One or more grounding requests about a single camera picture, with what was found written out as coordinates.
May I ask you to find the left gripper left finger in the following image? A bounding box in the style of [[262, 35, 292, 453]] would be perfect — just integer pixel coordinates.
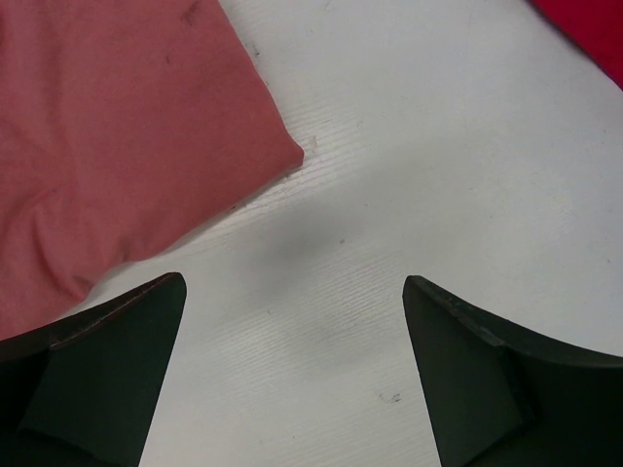
[[1, 272, 187, 466]]

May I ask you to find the red t-shirt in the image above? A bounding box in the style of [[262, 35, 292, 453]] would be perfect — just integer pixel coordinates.
[[531, 0, 623, 89]]

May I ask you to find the pink folded t-shirt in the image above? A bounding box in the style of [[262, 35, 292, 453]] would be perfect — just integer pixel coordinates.
[[1, 1, 304, 338]]

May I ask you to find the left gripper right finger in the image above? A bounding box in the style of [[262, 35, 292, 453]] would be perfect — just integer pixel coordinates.
[[403, 275, 622, 466]]

